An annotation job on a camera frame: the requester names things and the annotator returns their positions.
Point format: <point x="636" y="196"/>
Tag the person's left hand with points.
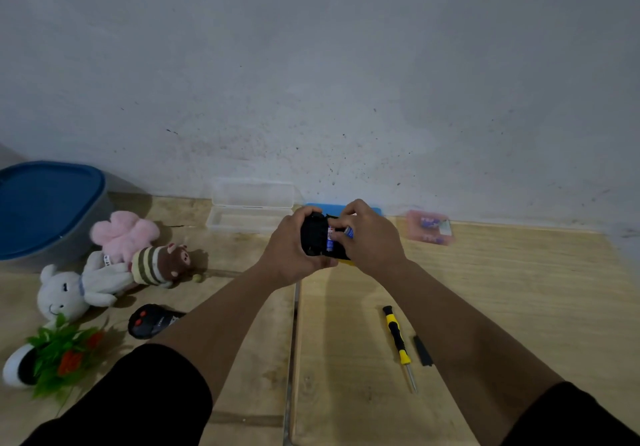
<point x="287" y="255"/>

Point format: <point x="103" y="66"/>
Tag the person's right hand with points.
<point x="375" y="245"/>

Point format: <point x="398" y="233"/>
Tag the gold toy car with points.
<point x="315" y="235"/>

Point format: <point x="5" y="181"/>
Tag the pink plastic box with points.
<point x="417" y="233"/>

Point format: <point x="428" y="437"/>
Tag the clear plastic box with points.
<point x="247" y="218"/>

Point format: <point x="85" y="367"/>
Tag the blue plastic box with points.
<point x="320" y="208"/>

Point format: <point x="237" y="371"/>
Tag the yellow black screwdriver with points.
<point x="396" y="333"/>

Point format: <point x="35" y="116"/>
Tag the black battery cover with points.
<point x="423" y="351"/>

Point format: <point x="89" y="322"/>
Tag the black remote controller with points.
<point x="147" y="321"/>

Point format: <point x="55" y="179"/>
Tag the pink plush toy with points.
<point x="122" y="235"/>

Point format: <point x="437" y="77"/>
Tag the white plush rabbit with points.
<point x="62" y="293"/>

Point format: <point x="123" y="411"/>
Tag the grey bin with blue lid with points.
<point x="45" y="200"/>

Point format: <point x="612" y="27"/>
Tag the person's left forearm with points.
<point x="220" y="325"/>

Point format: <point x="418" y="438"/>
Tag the person's right forearm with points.
<point x="465" y="350"/>

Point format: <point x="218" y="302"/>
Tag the brown striped plush toy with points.
<point x="160" y="263"/>

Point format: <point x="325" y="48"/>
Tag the person's black left sleeve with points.
<point x="135" y="400"/>

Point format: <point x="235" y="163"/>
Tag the person's black sleeve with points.
<point x="570" y="420"/>
<point x="135" y="400"/>

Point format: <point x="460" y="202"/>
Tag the person's black right sleeve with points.
<point x="570" y="420"/>

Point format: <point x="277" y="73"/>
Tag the artificial plant in white pot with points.
<point x="55" y="360"/>

